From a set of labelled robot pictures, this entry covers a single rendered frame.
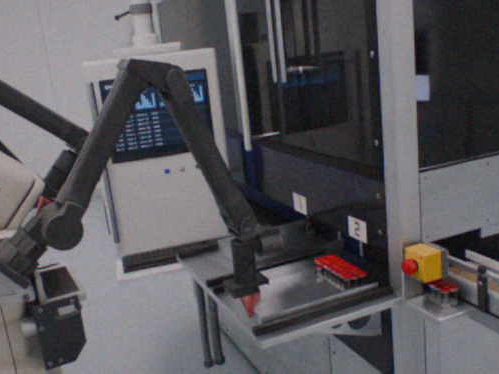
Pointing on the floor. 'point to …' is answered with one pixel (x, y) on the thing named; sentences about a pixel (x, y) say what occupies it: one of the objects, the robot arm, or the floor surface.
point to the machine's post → (401, 174)
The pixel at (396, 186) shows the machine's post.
